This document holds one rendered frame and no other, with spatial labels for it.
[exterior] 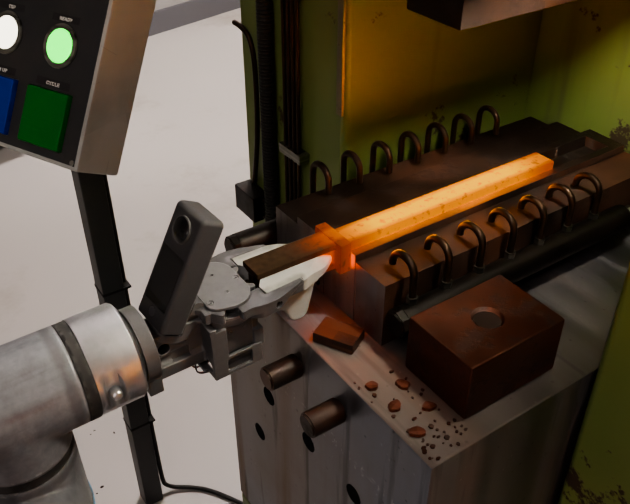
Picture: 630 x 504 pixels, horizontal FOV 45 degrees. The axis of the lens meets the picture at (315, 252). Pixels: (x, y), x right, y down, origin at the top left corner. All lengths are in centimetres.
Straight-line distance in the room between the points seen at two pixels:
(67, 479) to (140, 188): 223
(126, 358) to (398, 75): 52
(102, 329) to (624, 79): 74
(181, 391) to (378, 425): 135
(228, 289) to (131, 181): 226
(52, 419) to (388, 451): 30
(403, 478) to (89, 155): 58
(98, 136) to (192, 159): 203
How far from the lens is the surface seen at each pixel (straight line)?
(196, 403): 200
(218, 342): 70
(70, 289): 244
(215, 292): 70
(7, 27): 113
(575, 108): 114
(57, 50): 106
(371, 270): 75
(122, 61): 104
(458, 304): 74
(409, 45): 99
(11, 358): 66
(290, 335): 81
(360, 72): 95
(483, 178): 89
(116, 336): 66
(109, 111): 104
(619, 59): 109
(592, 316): 86
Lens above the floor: 144
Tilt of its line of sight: 36 degrees down
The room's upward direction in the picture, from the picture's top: straight up
